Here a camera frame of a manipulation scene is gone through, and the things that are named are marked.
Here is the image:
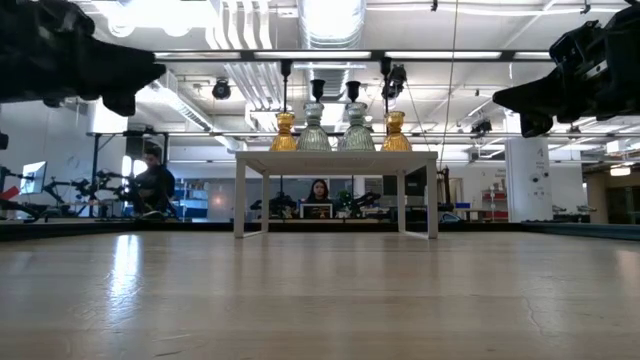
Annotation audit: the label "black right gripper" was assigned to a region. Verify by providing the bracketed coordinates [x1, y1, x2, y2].
[492, 19, 627, 139]

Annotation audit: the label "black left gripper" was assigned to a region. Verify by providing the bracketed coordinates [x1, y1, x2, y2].
[24, 0, 167, 118]

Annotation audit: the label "clear ribbed glass candle holder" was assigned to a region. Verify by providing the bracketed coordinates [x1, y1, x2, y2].
[296, 102, 333, 152]
[338, 102, 376, 152]

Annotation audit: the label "black ceiling spotlight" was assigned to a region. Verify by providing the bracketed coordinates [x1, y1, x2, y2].
[387, 63, 408, 101]
[211, 77, 232, 101]
[469, 117, 494, 136]

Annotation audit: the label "white round column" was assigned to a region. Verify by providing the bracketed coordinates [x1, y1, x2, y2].
[504, 137, 554, 224]

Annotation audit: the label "red background shelf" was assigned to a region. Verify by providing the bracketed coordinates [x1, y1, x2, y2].
[482, 187, 509, 222]

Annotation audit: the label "person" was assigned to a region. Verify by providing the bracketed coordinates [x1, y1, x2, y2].
[130, 146, 177, 217]
[303, 178, 335, 205]

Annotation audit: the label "tilted computer monitor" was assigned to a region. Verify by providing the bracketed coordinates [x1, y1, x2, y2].
[18, 160, 48, 196]

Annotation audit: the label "blue storage bins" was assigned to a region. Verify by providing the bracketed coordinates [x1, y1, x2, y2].
[179, 187, 209, 219]

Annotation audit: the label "white perforated shelf riser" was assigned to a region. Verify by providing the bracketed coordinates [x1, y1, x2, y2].
[233, 150, 440, 240]

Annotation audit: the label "small white-framed monitor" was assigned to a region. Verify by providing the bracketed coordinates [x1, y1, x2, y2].
[298, 202, 335, 220]

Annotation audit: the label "black background frame post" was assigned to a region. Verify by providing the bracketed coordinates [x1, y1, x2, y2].
[89, 132, 101, 219]

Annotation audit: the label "black aluminium table frame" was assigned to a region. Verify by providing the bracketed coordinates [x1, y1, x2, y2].
[0, 218, 640, 242]

